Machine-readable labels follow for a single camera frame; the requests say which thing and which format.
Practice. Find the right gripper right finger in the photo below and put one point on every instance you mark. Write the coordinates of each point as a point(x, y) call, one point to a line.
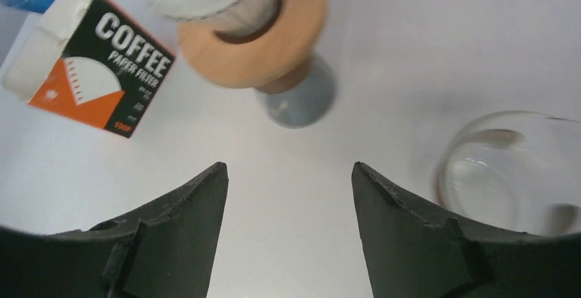
point(415, 248)

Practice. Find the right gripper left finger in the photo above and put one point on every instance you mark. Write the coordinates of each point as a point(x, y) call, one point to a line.
point(165, 248)

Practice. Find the clear glass carafe brown band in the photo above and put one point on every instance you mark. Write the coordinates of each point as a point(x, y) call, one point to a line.
point(516, 170)

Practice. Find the grey glass carafe brown band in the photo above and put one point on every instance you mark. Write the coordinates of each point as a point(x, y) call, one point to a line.
point(306, 103)

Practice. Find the orange coffee filter box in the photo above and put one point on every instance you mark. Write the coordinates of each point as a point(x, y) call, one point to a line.
point(91, 62)

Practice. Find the wooden dripper ring holder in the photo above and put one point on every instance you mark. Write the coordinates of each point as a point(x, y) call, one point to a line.
point(287, 44)

